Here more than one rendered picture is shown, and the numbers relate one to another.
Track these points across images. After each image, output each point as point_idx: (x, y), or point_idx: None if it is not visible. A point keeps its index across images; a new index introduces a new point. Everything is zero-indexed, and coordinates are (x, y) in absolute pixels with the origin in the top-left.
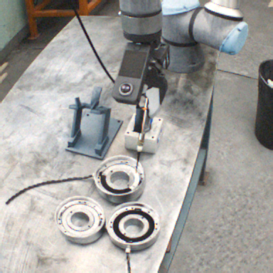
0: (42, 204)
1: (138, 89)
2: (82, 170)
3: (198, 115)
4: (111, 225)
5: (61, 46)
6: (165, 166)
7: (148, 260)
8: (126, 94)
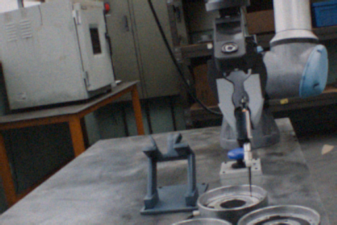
0: None
1: (243, 45)
2: (174, 222)
3: (296, 164)
4: None
5: (93, 159)
6: (282, 198)
7: None
8: (232, 50)
